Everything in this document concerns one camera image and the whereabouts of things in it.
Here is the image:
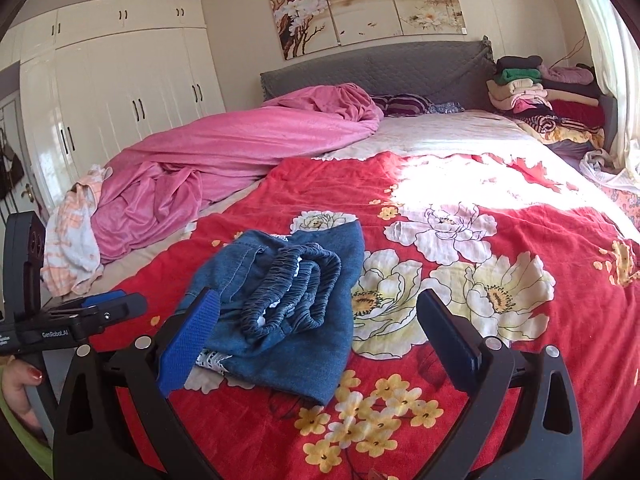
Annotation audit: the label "floral wall painting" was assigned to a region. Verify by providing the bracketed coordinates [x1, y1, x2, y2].
[266, 0, 468, 61]

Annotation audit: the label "grey padded headboard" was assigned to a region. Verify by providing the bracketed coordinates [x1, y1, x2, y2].
[260, 36, 501, 111]

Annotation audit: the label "dark hanging clothes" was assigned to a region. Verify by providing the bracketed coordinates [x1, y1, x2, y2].
[0, 130, 25, 197]

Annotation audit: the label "cream wardrobe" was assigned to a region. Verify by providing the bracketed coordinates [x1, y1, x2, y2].
[0, 0, 226, 211]

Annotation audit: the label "blue denim pants lace trim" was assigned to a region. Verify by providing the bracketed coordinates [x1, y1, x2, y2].
[185, 220, 366, 407]

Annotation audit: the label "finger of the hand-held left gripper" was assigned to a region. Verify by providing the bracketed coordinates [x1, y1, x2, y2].
[47, 294, 149, 330]
[81, 289, 127, 307]

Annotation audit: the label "purple striped pillow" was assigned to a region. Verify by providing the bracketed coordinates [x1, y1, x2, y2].
[370, 92, 436, 117]

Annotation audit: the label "person's left hand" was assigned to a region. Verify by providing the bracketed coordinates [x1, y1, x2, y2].
[0, 365, 46, 433]

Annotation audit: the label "pink blanket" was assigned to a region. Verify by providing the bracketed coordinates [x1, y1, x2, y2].
[92, 85, 385, 263]

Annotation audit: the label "stack of folded clothes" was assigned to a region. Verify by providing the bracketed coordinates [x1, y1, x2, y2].
[487, 55, 608, 146]

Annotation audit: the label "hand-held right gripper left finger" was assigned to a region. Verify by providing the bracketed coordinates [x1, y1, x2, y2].
[52, 287, 221, 480]

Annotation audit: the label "orange white plaid cloth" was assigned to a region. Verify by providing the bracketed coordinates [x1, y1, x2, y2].
[41, 164, 108, 297]

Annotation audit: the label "white crumpled cloth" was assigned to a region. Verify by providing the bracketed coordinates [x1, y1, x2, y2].
[580, 149, 640, 193]

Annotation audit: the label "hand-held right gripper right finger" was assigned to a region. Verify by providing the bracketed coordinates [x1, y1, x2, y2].
[416, 289, 586, 480]

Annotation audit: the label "white curtain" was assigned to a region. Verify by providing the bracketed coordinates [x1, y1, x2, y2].
[560, 0, 640, 181]

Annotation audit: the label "red floral blanket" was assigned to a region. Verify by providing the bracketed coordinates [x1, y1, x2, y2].
[87, 152, 640, 480]

